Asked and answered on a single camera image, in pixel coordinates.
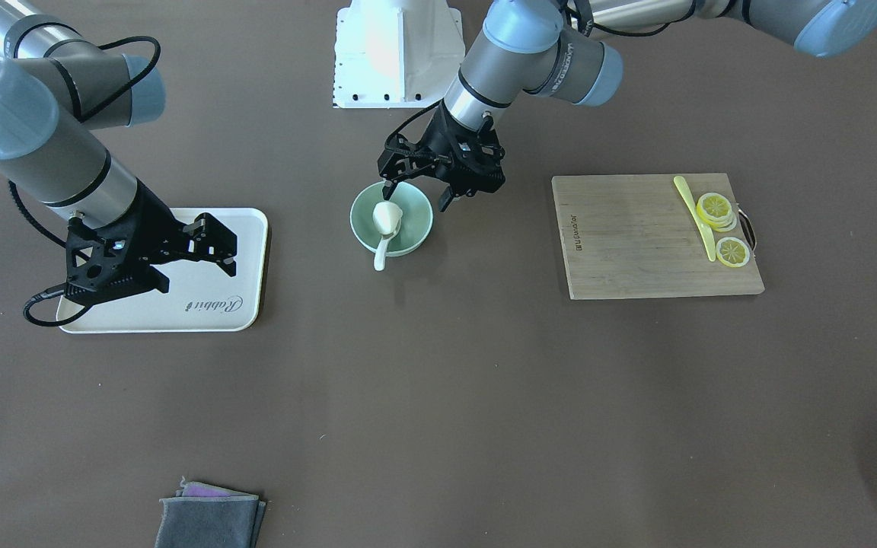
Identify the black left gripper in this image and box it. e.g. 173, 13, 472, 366
377, 100, 505, 212

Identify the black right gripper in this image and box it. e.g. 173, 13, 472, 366
64, 183, 238, 306

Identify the white ceramic spoon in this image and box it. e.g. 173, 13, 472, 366
373, 231, 397, 272

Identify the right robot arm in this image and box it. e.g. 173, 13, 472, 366
0, 1, 238, 307

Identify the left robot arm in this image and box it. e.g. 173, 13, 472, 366
377, 1, 877, 211

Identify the mint green bowl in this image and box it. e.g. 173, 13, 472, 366
350, 180, 434, 258

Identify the cream rabbit tray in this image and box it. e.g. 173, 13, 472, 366
62, 208, 270, 334

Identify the wooden cutting board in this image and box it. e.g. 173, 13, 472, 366
551, 174, 764, 301

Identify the grey folded cloth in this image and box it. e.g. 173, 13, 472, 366
155, 479, 266, 547

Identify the yellow plastic knife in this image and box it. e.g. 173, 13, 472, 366
673, 176, 717, 263

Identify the upper lemon slice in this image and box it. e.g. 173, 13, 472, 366
696, 192, 738, 233

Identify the lemon slice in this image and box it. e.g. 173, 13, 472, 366
696, 192, 738, 233
716, 237, 752, 268

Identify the lower lemon slice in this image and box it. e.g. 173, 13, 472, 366
716, 237, 752, 268

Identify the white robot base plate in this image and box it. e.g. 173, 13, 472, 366
332, 1, 465, 109

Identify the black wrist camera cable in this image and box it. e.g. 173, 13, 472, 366
8, 179, 97, 329

